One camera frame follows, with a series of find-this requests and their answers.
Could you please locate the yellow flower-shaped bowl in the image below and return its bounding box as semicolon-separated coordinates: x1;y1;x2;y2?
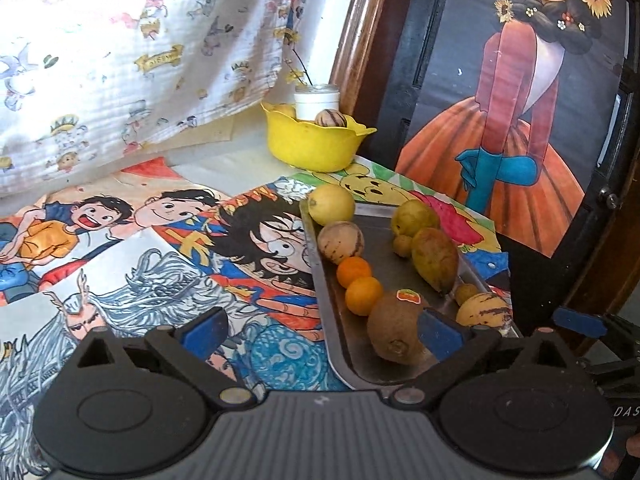
260;101;377;172

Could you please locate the wooden door frame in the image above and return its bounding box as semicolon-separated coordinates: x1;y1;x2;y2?
329;0;427;132

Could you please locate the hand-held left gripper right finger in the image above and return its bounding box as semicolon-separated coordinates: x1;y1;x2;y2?
389;308;584;408

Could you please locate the brown kiwi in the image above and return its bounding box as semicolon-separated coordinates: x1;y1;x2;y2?
366;289;430;365

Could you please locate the wall poster orange dress figure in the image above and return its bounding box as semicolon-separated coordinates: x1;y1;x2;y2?
395;0;629;260

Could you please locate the anime printed table sheet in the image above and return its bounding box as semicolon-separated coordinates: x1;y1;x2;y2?
0;156;362;477

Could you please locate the small orange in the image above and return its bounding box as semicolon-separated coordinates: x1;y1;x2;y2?
336;256;374;289
345;276;385;317

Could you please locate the brown-green mango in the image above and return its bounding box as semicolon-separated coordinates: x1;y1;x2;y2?
410;227;460;295

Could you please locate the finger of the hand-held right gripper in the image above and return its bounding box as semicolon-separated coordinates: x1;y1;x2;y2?
552;306;609;340

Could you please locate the yellow flower sprig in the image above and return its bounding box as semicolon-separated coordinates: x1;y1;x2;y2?
284;49;317;87

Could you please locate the white cartoon printed blanket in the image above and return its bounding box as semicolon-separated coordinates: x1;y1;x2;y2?
0;0;309;202

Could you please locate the yellow lemon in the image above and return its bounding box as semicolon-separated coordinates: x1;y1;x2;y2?
307;183;357;226

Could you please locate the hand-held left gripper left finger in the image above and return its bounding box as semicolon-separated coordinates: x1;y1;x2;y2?
65;306;262;407

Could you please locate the grey metal tray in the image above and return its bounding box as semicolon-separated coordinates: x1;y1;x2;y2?
298;195;524;391

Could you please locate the striped pepino melon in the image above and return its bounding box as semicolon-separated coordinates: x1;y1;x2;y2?
317;221;366;265
455;292;514;329
314;109;346;129

